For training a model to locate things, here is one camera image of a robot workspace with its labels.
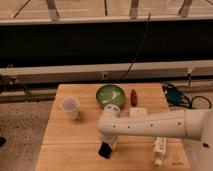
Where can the black eraser block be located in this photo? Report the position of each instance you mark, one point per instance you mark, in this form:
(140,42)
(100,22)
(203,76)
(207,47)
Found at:
(105,150)

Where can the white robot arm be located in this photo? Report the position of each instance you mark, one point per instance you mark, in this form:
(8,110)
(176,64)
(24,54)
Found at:
(174,124)

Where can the green bowl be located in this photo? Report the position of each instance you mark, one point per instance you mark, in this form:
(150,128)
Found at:
(110,94)

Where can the red-brown small object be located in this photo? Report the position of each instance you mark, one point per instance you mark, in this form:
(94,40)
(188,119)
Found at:
(133,98)

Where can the blue power adapter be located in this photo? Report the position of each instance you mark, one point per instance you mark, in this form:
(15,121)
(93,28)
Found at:
(174,96)

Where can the white tube with cap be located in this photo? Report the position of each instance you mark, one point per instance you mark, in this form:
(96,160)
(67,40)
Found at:
(160,148)

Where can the wall outlet on rail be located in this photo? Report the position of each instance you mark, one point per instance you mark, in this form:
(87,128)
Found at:
(105,75)

